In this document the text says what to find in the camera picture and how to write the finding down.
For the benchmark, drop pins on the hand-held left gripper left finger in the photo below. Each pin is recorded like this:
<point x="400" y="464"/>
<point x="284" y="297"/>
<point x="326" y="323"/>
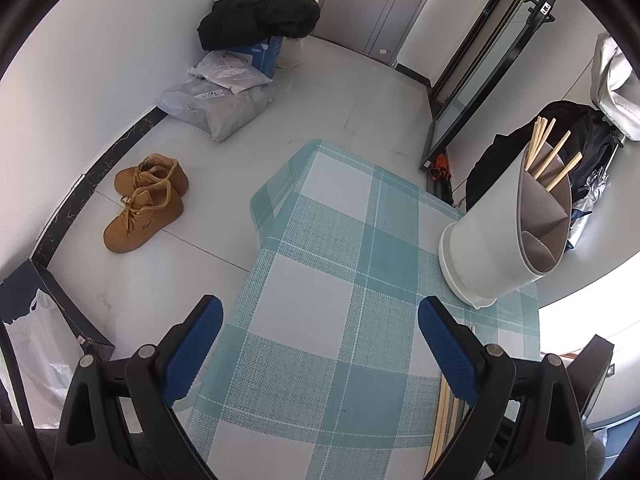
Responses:
<point x="192" y="345"/>

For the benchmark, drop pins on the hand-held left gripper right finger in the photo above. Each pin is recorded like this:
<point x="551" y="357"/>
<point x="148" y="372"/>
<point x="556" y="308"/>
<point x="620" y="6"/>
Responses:
<point x="445" y="355"/>

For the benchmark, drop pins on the pile of wooden chopsticks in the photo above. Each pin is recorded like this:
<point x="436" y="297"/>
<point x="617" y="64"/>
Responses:
<point x="442" y="420"/>

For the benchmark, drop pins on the white utensil holder grey insert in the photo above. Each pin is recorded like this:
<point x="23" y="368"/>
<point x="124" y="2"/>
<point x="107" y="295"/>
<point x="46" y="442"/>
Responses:
<point x="490" y="245"/>

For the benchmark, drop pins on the tan suede shoe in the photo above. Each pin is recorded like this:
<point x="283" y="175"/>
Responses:
<point x="160" y="172"/>
<point x="140" y="220"/>

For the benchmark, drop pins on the teal checked tablecloth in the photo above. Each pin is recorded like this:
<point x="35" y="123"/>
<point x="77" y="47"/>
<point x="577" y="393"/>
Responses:
<point x="325" y="285"/>

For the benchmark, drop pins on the dark panel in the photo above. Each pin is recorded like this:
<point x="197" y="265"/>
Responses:
<point x="597" y="365"/>

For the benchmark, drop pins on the white plastic bag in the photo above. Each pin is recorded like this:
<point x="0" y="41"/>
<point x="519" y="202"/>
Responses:
<point x="40" y="360"/>

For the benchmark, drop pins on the orange item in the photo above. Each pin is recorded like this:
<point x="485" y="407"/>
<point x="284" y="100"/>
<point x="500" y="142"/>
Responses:
<point x="440" y="165"/>

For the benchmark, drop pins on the black backpack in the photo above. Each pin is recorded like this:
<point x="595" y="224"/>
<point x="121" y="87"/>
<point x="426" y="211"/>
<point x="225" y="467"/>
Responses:
<point x="500" y="160"/>

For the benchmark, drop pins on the grey parcel bag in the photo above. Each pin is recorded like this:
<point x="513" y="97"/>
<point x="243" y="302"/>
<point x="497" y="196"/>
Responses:
<point x="220" y="110"/>

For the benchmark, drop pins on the white parcel bag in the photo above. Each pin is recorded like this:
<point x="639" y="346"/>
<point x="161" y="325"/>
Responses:
<point x="230" y="72"/>

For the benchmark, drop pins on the black-framed glass door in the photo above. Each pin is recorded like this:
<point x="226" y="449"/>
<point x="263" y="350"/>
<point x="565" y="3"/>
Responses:
<point x="480" y="75"/>

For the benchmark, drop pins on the blue cardboard box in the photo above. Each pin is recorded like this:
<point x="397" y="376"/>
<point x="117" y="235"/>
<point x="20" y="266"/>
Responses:
<point x="265" y="55"/>

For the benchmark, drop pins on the silver cover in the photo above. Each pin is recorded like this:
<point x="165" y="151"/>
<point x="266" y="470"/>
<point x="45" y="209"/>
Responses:
<point x="615" y="85"/>

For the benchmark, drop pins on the black jacket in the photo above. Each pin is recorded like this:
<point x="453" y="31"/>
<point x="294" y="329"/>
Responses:
<point x="260" y="15"/>

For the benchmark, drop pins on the grey door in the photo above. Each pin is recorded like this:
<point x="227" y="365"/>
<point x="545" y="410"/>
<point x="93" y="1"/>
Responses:
<point x="370" y="5"/>

